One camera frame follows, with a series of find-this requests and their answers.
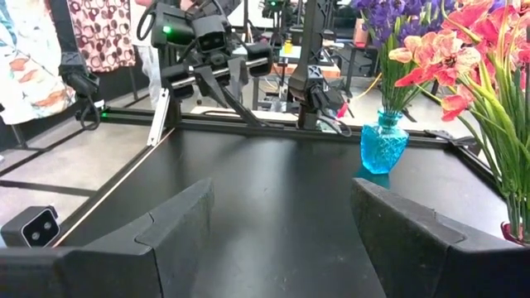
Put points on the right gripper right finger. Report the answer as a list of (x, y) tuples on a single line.
[(439, 265)]

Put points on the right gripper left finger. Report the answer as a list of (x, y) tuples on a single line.
[(103, 269)]

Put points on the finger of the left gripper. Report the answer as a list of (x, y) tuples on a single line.
[(239, 76), (209, 85)]

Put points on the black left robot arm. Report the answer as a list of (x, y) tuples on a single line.
[(313, 41)]

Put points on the red glass vase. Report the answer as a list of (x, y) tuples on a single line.
[(511, 234)]

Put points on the blue glass vase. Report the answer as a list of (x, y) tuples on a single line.
[(383, 145)]

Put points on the small yellow bottle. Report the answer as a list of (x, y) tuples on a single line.
[(287, 46)]

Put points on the person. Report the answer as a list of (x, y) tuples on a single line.
[(147, 70)]

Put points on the black table mat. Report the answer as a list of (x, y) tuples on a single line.
[(269, 165)]

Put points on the maroon dotted fabric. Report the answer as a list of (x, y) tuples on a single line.
[(103, 33)]

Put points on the white orange patterned fabric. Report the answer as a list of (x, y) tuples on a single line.
[(29, 62)]

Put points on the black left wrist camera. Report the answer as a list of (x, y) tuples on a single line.
[(211, 37)]

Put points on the silver angled bracket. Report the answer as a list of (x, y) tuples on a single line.
[(159, 118)]

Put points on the black table-level camera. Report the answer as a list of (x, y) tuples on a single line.
[(29, 227)]

